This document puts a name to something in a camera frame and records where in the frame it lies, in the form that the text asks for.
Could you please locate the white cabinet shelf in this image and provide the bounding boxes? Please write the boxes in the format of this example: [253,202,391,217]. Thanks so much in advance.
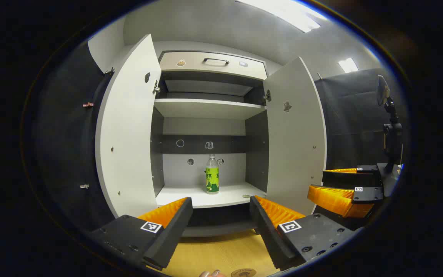
[154,98,267,120]

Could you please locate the long ceiling light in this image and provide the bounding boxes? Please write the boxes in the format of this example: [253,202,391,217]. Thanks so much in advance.
[237,0,328,33]

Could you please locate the green label plastic bottle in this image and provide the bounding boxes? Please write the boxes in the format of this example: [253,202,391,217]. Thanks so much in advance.
[205,154,220,195]

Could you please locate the small ceiling light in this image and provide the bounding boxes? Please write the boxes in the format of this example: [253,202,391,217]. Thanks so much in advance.
[338,58,359,73]

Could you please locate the black backdrop cloth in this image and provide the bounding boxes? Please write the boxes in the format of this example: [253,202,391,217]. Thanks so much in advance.
[29,40,116,235]
[314,68,405,172]

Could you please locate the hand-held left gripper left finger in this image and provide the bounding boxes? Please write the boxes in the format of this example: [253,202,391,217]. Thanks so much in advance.
[91,197,194,270]

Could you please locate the white and grey cabinet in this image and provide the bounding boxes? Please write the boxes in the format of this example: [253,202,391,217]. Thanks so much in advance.
[150,40,283,238]

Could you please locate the white door with slot handle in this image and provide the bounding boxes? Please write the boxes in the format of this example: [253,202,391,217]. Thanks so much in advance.
[95,34,163,218]

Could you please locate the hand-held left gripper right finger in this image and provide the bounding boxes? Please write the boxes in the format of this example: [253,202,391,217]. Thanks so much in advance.
[249,195,360,272]

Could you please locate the white door with bar handle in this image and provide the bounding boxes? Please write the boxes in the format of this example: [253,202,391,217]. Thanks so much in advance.
[262,57,327,216]

